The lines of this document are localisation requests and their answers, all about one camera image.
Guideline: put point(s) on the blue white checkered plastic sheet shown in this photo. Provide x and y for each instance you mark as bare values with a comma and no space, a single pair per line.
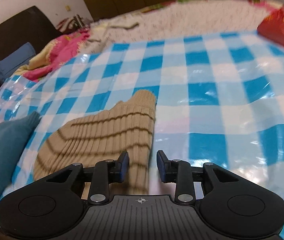
219,98

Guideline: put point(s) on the dark wooden headboard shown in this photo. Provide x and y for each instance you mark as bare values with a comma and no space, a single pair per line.
31,25

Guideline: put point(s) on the teal folded sweater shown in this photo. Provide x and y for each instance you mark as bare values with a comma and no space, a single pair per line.
14,136

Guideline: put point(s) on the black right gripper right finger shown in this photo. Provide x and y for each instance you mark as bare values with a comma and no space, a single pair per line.
184,176

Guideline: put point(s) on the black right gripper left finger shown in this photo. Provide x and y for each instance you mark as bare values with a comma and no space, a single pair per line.
105,172

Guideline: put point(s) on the red white striped cloth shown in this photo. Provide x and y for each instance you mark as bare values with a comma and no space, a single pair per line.
69,25

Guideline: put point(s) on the beige striped knit sweater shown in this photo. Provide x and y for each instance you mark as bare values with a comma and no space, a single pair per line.
128,126

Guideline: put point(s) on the beige crumpled garment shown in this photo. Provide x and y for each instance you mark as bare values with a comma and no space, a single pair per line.
99,32

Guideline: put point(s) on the white floral bed sheet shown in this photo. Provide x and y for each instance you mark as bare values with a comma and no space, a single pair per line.
187,18

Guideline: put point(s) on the pink floral quilt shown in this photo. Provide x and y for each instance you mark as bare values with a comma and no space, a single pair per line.
55,54

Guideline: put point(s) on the blue pillow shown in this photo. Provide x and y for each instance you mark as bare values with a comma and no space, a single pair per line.
18,58

